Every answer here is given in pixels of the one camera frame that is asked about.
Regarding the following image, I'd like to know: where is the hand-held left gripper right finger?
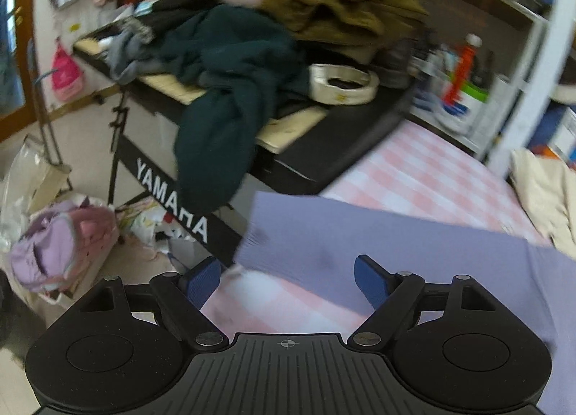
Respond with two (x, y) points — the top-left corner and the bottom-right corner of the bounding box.
(346, 254), (498, 348)

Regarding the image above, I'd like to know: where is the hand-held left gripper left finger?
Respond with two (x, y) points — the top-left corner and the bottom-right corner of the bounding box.
(78, 257), (228, 351)

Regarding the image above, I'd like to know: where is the lavender cloth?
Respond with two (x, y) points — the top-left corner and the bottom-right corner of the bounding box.
(234, 191), (576, 415)

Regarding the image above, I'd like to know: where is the black keyboard stand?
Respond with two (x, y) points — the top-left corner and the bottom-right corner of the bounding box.
(108, 91), (244, 265)

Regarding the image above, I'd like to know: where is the pink checked bed sheet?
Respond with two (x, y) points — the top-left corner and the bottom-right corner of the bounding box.
(200, 120), (554, 339)

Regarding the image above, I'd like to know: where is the black electronic keyboard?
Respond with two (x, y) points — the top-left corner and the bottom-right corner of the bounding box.
(72, 14), (419, 195)

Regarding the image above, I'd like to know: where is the pink purple backpack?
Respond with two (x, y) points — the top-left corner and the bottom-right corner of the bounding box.
(9, 201), (120, 294)

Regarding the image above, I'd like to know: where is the beige board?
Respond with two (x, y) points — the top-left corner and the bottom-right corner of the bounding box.
(139, 73), (329, 155)

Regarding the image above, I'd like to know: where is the beige cloth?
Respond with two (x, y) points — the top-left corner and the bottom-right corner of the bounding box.
(508, 147), (576, 260)

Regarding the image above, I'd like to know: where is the dark green garment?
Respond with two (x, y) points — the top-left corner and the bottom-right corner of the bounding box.
(148, 5), (316, 214)

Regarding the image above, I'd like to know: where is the white container with green label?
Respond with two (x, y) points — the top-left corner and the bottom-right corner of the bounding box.
(443, 82), (489, 133)

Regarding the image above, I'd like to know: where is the metal hand trolley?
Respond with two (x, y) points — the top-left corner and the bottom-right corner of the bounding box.
(27, 37), (73, 200)

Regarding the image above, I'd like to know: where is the red bottle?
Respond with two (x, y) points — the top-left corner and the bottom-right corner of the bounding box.
(443, 33), (483, 103)

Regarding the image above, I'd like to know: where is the grey garment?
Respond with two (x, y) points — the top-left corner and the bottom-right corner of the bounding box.
(108, 30), (156, 83)

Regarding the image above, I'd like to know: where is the pink hanging bag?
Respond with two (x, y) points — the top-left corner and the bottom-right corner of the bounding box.
(50, 39), (86, 103)

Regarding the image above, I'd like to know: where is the wooden door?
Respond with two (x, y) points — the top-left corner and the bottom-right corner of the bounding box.
(0, 0), (39, 141)

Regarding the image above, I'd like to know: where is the white shelf unit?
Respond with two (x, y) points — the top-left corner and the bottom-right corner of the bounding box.
(342, 0), (576, 182)

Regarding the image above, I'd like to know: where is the olive brown garment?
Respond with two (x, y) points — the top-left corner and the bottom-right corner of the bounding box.
(261, 0), (430, 53)

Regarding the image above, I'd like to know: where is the white ring-shaped band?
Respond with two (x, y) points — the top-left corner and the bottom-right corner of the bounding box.
(308, 63), (379, 106)

